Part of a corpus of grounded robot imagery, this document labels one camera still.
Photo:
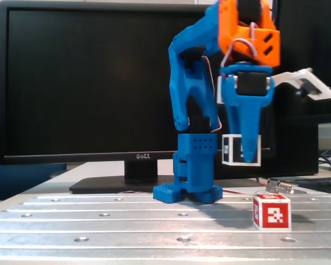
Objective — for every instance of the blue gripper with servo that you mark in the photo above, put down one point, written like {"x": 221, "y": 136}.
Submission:
{"x": 243, "y": 103}

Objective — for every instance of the black cube with marker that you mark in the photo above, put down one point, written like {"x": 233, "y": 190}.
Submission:
{"x": 228, "y": 151}

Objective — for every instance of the blue and orange robot arm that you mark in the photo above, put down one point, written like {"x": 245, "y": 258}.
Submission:
{"x": 181, "y": 82}

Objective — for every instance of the red cube with marker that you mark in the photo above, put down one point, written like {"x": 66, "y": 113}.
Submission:
{"x": 274, "y": 215}

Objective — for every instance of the plain black monitor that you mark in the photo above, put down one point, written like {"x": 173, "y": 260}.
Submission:
{"x": 300, "y": 132}

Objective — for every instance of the small bare circuit board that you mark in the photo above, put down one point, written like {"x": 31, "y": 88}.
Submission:
{"x": 278, "y": 187}

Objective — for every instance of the black Dell monitor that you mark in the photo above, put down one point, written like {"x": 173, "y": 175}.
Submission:
{"x": 85, "y": 82}

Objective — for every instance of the white camera mount with board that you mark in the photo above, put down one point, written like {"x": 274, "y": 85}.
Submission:
{"x": 286, "y": 76}

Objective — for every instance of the slotted aluminium base plate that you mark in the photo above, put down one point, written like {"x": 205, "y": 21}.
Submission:
{"x": 126, "y": 234}

